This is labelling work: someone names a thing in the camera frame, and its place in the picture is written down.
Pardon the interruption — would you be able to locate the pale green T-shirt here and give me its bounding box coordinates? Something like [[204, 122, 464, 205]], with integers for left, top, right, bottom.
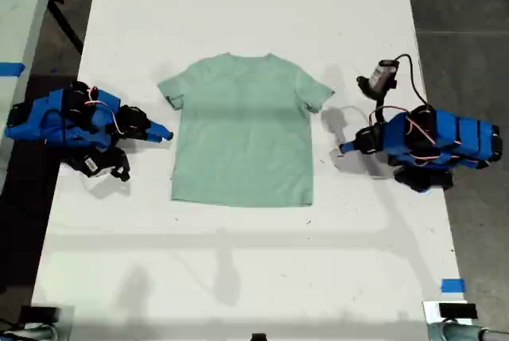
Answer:
[[157, 52, 336, 209]]

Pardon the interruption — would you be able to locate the black diagonal strut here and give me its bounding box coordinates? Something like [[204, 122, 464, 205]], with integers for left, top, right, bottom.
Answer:
[[47, 0, 84, 52]]

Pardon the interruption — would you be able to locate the blue tape strip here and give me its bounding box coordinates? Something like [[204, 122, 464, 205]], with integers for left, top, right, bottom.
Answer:
[[0, 62, 25, 76], [441, 278, 466, 293]]

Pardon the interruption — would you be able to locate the grey metal plate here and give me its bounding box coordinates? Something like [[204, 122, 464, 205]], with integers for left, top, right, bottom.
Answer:
[[30, 304, 76, 341], [422, 300, 474, 341]]

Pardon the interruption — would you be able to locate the small black box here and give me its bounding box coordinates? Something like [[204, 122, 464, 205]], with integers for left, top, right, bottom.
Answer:
[[19, 306, 59, 322], [439, 303, 478, 318]]

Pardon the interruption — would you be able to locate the pale teal fixture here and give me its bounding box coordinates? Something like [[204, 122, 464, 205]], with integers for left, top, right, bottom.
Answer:
[[428, 321, 509, 341], [0, 324, 56, 341]]

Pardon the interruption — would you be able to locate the black camera stalk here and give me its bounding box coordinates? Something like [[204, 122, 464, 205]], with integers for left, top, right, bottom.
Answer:
[[356, 75, 389, 114], [110, 146, 131, 182]]

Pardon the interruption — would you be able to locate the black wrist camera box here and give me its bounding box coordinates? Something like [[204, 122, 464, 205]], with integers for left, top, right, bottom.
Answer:
[[368, 59, 399, 91], [75, 149, 116, 180]]

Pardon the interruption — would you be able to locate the black camera cable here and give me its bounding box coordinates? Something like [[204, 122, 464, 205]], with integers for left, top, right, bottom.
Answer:
[[393, 53, 429, 107]]

